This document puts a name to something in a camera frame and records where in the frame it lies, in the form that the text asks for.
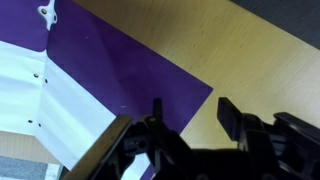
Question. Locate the purple cloth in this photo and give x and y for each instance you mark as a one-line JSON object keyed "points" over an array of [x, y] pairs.
{"points": [[116, 66]]}

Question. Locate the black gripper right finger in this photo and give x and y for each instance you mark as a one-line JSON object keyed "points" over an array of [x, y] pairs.
{"points": [[233, 120]]}

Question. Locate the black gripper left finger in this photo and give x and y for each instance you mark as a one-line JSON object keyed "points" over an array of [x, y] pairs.
{"points": [[160, 140]]}

